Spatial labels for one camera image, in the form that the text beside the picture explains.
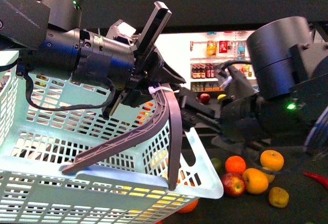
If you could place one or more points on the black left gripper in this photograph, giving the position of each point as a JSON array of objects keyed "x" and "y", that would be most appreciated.
[{"x": 131, "y": 79}]

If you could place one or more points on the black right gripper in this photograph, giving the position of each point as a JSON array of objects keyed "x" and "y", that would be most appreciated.
[{"x": 233, "y": 119}]

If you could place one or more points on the light green shopping basket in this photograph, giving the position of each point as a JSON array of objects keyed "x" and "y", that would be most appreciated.
[{"x": 36, "y": 145}]

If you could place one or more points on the large yellow lemon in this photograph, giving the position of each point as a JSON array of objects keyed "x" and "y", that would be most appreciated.
[{"x": 143, "y": 205}]

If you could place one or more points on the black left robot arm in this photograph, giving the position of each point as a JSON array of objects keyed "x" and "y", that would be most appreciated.
[{"x": 50, "y": 42}]

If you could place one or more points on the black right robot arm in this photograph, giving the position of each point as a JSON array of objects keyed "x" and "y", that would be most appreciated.
[{"x": 291, "y": 72}]

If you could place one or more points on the green lime back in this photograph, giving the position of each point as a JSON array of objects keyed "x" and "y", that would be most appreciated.
[{"x": 217, "y": 164}]

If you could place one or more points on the far fruit pile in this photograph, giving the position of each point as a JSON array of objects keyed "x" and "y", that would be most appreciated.
[{"x": 205, "y": 98}]

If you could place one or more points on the small orange tangerine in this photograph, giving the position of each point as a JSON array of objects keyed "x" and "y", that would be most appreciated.
[{"x": 235, "y": 164}]

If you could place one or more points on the large orange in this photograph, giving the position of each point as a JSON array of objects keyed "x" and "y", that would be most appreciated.
[{"x": 188, "y": 208}]

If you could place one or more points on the red apple centre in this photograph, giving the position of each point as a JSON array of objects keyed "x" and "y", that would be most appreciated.
[{"x": 233, "y": 184}]

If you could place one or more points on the yellow orange fruit front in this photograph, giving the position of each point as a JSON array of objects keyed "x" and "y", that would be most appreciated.
[{"x": 255, "y": 180}]

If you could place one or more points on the yellow orange fruit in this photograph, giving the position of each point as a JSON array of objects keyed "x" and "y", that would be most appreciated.
[
  {"x": 272, "y": 159},
  {"x": 255, "y": 180}
]

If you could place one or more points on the yellow orange fruit back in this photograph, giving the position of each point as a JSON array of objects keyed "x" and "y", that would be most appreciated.
[{"x": 272, "y": 159}]

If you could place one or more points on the brown kiwi back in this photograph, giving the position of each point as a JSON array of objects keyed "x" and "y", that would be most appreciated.
[{"x": 270, "y": 177}]

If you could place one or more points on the red chili pepper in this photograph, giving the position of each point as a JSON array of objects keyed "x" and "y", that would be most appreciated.
[{"x": 322, "y": 180}]

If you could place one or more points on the black metal shelf frame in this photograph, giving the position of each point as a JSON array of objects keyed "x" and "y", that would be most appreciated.
[{"x": 201, "y": 15}]

